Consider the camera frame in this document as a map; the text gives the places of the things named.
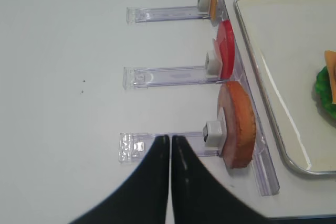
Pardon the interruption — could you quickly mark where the clear pusher track tomato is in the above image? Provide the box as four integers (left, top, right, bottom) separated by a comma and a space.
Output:
122, 66, 224, 90

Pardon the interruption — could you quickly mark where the standing bottom bun slice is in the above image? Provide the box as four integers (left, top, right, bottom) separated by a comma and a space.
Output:
217, 81, 257, 169

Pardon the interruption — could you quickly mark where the white pusher block tomato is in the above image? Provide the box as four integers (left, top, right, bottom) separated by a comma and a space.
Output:
205, 50, 223, 76

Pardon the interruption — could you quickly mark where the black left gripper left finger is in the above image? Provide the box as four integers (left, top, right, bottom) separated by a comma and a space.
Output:
72, 135, 170, 223

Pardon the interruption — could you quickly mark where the white pusher block bun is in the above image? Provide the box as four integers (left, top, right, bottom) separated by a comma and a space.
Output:
203, 121, 227, 148

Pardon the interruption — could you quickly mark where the green lettuce leaf on burger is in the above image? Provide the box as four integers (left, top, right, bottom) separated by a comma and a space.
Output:
314, 66, 335, 120

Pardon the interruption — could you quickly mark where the clear pusher track cheese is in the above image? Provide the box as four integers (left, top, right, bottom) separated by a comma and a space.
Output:
126, 6, 210, 24

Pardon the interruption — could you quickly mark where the orange cheese slice on burger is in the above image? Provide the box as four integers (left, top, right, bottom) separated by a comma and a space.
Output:
324, 50, 335, 104

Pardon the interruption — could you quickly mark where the standing red tomato slice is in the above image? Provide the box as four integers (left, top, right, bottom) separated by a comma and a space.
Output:
216, 19, 235, 80

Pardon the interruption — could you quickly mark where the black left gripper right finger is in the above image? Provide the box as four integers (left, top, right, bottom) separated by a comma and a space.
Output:
171, 135, 270, 224

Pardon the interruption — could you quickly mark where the clear pusher track left bun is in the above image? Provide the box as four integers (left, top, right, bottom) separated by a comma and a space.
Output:
119, 132, 219, 163

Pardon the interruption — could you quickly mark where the white pusher block cheese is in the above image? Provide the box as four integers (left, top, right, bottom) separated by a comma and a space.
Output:
197, 0, 211, 13

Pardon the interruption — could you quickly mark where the left long clear rail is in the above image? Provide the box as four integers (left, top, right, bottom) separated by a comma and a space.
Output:
211, 0, 280, 196

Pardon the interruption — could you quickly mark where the white metal tray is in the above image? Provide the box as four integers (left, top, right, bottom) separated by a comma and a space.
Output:
235, 0, 335, 176

